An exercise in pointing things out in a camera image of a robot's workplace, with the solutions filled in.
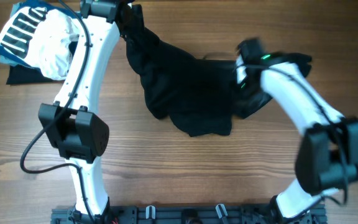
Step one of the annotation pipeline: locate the black polo shirt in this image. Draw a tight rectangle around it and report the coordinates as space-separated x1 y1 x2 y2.
121 4 313 138

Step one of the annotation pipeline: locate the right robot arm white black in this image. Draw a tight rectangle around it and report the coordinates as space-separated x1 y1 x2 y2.
234 38 358 223

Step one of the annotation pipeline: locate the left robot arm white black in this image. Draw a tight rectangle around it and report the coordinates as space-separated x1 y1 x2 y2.
39 1 132 223

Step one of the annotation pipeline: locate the white black printed folded shirt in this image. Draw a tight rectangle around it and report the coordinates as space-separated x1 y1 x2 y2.
0 6 80 81

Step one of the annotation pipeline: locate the black folded garment bottom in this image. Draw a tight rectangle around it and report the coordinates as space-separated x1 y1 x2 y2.
6 65 65 85

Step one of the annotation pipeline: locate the light grey folded garment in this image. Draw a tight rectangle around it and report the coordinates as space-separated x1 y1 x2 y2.
0 2 22 67

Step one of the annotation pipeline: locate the blue folded shirt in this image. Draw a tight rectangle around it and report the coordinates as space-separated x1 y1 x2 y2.
0 0 76 68

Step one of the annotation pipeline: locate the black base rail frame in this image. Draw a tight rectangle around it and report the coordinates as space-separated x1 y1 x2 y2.
50 204 328 224

